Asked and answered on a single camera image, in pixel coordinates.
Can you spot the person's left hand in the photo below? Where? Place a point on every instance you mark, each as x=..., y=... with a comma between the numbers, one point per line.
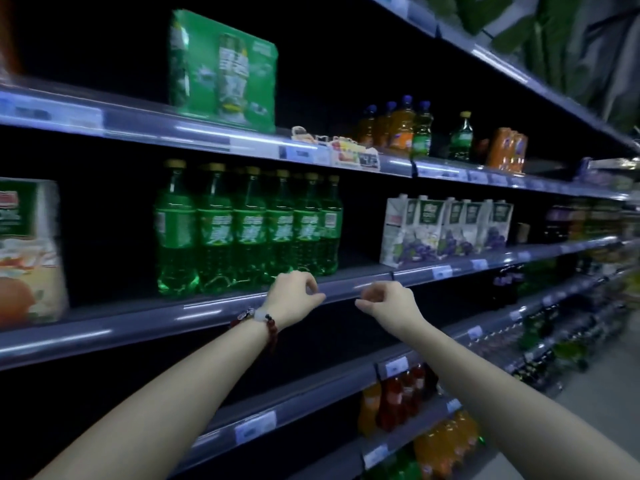
x=292, y=299

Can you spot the person's right hand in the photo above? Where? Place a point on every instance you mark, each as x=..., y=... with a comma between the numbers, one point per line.
x=395, y=307

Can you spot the person's right forearm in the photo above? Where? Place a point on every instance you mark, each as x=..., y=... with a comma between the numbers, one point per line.
x=525, y=414

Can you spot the person's left forearm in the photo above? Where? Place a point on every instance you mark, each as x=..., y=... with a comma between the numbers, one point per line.
x=150, y=419

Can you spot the white blue price label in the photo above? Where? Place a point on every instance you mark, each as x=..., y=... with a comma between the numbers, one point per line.
x=480, y=264
x=478, y=177
x=442, y=272
x=50, y=113
x=439, y=172
x=376, y=457
x=397, y=367
x=500, y=180
x=256, y=427

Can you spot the row of large green bottles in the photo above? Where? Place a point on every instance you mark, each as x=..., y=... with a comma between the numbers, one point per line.
x=250, y=229

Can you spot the red drink bottles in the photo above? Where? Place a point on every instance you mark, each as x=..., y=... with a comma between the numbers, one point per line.
x=400, y=399

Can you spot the orange drink bottle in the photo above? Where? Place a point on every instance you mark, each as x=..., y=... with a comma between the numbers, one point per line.
x=369, y=412

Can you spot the row of purple label bottles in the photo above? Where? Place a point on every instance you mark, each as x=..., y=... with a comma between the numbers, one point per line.
x=507, y=287

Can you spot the orange drink bottles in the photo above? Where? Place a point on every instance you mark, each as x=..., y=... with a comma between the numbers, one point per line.
x=445, y=444

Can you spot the row of green soda bottles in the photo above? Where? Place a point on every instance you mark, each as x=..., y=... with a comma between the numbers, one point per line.
x=395, y=468

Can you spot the small yellow soda bottle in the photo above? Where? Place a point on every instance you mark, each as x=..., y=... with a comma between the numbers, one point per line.
x=422, y=134

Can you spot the small orange soda bottle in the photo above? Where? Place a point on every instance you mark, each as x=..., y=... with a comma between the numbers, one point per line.
x=384, y=127
x=402, y=129
x=367, y=129

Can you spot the small green soda bottle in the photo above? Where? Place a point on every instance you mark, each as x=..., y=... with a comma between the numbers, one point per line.
x=461, y=139

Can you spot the assorted bottled drinks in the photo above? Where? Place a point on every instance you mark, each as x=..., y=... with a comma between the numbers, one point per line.
x=575, y=344

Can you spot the tall orange soda can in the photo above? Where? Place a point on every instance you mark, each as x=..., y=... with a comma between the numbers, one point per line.
x=497, y=149
x=511, y=152
x=518, y=154
x=524, y=155

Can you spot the row of assorted soda bottles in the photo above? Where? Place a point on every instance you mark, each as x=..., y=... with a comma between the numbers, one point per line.
x=585, y=222

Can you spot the green soda multipack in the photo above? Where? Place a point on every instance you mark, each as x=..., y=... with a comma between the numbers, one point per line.
x=177, y=69
x=232, y=69

